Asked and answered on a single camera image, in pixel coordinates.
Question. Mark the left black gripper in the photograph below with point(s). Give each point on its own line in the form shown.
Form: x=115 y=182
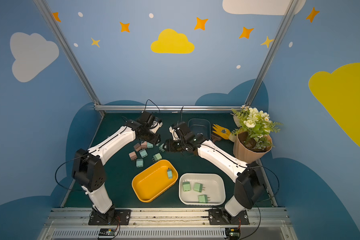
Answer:
x=151 y=135

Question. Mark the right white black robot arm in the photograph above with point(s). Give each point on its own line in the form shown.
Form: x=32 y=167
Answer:
x=249 y=181

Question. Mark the potted white flower plant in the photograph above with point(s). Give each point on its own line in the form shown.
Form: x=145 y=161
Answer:
x=253 y=138

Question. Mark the yellow plastic tray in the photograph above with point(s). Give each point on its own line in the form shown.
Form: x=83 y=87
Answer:
x=153 y=181

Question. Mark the yellow work glove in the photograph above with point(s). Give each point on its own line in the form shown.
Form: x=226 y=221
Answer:
x=223 y=132

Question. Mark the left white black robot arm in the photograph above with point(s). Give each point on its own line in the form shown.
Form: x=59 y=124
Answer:
x=88 y=167

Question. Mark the white plastic tray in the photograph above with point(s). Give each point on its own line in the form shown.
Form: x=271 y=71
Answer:
x=214 y=188

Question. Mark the pink plug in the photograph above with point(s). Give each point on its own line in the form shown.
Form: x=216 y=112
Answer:
x=133 y=156
x=137 y=147
x=144 y=145

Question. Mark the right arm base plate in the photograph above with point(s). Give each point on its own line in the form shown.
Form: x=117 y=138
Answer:
x=219 y=216

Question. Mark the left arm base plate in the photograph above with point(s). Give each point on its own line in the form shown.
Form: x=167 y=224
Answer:
x=112 y=217

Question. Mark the dark blue plastic bin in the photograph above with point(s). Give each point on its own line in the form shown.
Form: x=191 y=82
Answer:
x=200 y=126

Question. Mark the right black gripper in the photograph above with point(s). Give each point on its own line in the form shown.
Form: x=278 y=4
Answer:
x=176 y=144

